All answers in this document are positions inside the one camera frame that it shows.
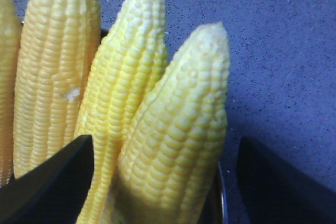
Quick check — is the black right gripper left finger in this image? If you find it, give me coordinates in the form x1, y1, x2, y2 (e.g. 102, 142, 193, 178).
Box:
1, 135, 93, 223

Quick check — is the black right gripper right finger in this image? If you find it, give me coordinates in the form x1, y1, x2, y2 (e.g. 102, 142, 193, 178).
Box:
236, 137, 335, 223

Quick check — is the yellow corn cob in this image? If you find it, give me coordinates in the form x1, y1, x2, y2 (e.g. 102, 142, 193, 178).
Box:
74, 0, 167, 223
13, 0, 101, 178
1, 0, 22, 187
102, 22, 230, 223

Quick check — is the green electric cooking pot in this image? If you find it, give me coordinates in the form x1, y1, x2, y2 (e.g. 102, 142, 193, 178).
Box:
204, 28, 228, 224

